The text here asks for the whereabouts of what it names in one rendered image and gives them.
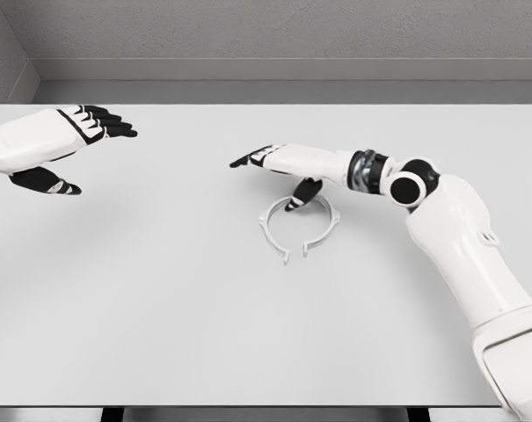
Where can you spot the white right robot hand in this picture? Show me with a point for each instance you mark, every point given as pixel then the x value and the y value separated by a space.
pixel 300 160

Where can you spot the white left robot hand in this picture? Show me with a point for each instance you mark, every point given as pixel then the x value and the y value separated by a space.
pixel 41 136

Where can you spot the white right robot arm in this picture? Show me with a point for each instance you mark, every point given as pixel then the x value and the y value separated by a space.
pixel 459 246

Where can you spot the white PVC pipe clamp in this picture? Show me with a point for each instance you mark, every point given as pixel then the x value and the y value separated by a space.
pixel 262 220

